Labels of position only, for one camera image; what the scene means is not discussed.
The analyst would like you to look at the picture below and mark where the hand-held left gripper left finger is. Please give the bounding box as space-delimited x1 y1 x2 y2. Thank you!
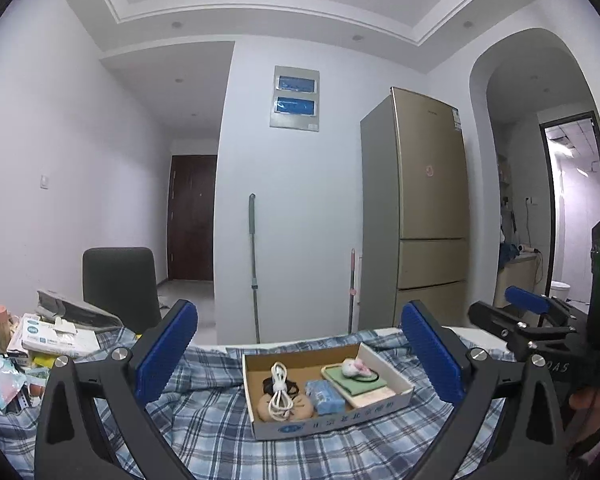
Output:
34 299 199 480

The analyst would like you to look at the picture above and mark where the white pink plush toy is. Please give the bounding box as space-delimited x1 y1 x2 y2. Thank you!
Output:
341 357 381 381

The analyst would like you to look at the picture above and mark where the beige washbasin cabinet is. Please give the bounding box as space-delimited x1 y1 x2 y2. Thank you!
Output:
494 252 541 308

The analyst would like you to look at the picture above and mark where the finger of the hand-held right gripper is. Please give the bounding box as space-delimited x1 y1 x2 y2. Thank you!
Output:
467 301 588 359
505 285 588 329

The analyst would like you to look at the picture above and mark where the grey fabric bag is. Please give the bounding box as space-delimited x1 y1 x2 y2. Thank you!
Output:
36 289 123 331

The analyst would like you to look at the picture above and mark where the white cable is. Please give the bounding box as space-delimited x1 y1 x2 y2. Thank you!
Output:
267 362 293 421

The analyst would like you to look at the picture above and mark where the pink broom handle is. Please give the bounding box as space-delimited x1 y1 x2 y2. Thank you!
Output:
347 248 357 333

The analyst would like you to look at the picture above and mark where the dark grey chair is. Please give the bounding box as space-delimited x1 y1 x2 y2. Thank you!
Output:
82 247 162 335

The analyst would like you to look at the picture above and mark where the black hair tie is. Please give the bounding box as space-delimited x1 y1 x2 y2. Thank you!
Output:
262 377 300 396

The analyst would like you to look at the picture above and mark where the white tissue box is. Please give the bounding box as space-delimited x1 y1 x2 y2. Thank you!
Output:
7 312 101 361

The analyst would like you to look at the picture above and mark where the cardboard box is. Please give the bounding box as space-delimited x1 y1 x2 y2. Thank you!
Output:
242 342 415 442

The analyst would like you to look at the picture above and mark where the grey electrical panel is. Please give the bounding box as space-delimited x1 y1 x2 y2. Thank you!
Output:
269 65 321 132

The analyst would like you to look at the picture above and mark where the gold refrigerator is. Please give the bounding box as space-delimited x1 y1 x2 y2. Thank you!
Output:
360 86 471 331

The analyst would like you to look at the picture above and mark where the blue cloth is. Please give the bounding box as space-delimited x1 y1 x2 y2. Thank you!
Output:
497 242 523 271

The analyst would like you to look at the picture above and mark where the dark brown door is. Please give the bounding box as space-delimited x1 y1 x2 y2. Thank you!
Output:
167 155 218 282

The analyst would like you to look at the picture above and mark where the round beige perforated disc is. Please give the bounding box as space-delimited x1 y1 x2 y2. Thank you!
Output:
257 391 315 422

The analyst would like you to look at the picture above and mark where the green notebook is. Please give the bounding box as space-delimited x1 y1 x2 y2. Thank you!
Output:
327 364 388 395

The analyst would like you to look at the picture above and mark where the blue tissue pack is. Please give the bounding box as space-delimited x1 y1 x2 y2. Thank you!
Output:
305 379 345 416

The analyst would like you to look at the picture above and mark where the blue plaid blanket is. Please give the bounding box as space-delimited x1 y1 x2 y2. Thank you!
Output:
0 327 516 480

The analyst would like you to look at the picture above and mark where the person's right hand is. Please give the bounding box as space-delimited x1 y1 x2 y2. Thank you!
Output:
566 390 600 457

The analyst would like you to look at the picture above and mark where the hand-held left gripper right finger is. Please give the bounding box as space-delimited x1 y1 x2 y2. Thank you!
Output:
400 300 567 480

